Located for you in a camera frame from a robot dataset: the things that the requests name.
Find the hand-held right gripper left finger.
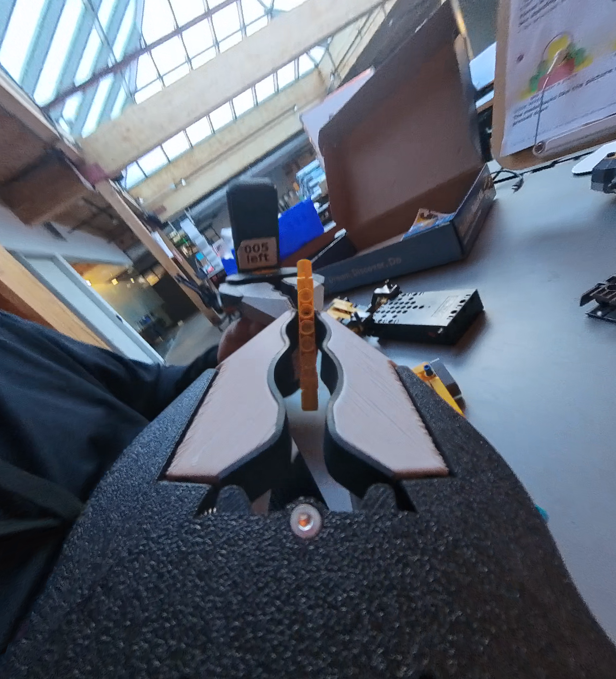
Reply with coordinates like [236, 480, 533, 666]
[165, 310, 294, 483]

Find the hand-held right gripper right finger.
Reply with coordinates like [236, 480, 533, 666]
[319, 312, 450, 479]

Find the orange perforated toy beam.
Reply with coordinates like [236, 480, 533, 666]
[295, 258, 323, 412]

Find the person's left forearm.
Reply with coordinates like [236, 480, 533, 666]
[0, 302, 225, 510]

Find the grey desk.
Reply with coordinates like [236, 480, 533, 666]
[318, 154, 616, 674]

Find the person's left hand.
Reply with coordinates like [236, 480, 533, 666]
[217, 317, 270, 366]

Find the black and gold brick assembly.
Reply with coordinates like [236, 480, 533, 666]
[328, 280, 400, 336]

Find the large blue storage bin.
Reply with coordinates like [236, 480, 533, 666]
[277, 198, 326, 262]

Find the yellow brick assembly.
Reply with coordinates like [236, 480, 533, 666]
[410, 360, 466, 418]

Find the black perforated battery box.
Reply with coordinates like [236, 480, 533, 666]
[369, 288, 485, 347]

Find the colourful booklet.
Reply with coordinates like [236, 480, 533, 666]
[402, 208, 458, 240]

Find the dark blue cardboard box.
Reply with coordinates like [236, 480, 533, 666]
[300, 0, 498, 296]

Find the wooden workbench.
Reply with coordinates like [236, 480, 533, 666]
[0, 212, 109, 348]

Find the person's black clothing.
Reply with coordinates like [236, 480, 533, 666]
[0, 477, 86, 679]

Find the white rounded stand base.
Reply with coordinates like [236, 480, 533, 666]
[570, 139, 616, 177]

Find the printed instruction sheet board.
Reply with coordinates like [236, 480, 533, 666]
[493, 0, 616, 172]

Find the black cable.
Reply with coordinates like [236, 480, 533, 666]
[490, 166, 527, 193]

